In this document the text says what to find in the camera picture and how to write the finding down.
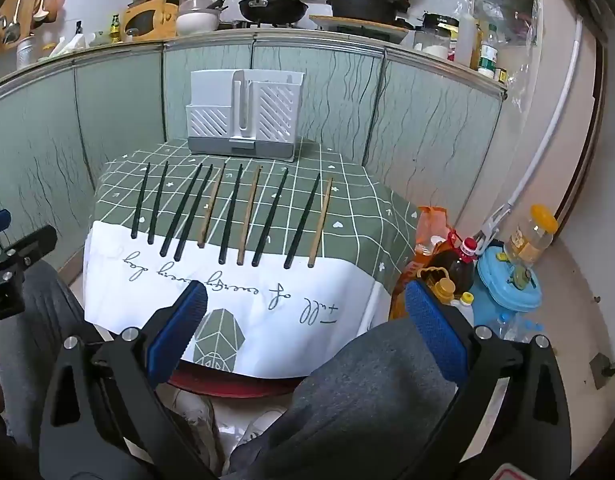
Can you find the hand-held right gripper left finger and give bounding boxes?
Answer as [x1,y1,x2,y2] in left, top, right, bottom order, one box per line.
[38,281,210,480]

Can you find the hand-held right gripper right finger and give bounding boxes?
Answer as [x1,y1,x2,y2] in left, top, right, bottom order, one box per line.
[405,277,573,480]

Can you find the wooden chopstick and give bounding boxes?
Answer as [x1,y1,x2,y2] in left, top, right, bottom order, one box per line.
[236,165,263,266]
[198,166,225,249]
[307,176,335,268]

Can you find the white grey utensil holder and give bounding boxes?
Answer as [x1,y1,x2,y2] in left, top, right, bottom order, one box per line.
[186,68,306,162]

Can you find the person's left leg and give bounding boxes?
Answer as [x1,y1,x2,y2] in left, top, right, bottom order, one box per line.
[0,259,113,413]

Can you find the yellow oil jug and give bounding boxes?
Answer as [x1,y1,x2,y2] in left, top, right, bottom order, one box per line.
[390,264,459,322]

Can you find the dark oil bottle red cap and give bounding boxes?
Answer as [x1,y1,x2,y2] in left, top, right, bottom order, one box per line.
[427,237,481,307]

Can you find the blue plastic container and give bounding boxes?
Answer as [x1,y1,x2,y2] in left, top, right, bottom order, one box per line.
[475,245,543,329]

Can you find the clear water bottle blue cap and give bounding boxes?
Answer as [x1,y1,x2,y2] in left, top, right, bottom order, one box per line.
[496,311,544,344]

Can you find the white shoe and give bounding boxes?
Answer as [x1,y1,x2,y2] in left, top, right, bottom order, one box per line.
[236,406,289,455]
[173,389,224,467]

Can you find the orange bag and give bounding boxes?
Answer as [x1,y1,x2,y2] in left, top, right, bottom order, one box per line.
[415,205,461,262]

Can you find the green checked tablecloth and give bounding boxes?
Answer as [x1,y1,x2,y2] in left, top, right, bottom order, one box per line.
[82,137,423,378]

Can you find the white clip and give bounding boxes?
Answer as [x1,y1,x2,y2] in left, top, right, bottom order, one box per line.
[475,202,514,252]

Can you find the yellow lid jar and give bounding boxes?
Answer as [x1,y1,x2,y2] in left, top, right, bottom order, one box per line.
[505,204,559,267]

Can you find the kitchen counter with green panels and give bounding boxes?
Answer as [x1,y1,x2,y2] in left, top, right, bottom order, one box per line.
[0,27,509,273]

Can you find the metal canister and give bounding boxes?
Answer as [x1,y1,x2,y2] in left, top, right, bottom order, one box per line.
[14,35,38,69]

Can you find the white paper packets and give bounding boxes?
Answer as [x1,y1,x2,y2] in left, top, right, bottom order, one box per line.
[50,32,96,57]

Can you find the hanging wooden board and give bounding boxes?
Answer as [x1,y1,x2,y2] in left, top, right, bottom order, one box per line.
[0,0,29,37]

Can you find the white pipe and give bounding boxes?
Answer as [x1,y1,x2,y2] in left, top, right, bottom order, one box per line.
[509,15,587,207]

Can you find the yellow microwave oven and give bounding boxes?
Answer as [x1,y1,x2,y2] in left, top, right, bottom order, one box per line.
[120,2,180,42]

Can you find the white cooking pot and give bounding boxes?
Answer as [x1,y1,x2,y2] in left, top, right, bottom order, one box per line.
[176,0,221,36]

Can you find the green label bottle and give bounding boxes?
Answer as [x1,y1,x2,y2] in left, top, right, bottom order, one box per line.
[478,22,501,79]

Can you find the white squeeze bottle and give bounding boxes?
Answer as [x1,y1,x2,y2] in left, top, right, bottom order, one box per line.
[455,10,481,69]

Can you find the blender jar with black lid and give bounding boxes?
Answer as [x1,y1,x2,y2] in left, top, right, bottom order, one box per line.
[415,10,461,59]

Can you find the wooden cutting board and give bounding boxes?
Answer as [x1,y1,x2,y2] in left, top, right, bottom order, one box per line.
[309,14,411,44]

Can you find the black cast iron pan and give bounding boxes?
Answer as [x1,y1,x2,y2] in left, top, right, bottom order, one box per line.
[330,0,411,24]

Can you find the black wok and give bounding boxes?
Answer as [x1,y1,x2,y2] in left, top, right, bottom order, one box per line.
[232,0,309,24]

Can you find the clear plastic bags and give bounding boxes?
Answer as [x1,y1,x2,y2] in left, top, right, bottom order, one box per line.
[470,0,544,45]

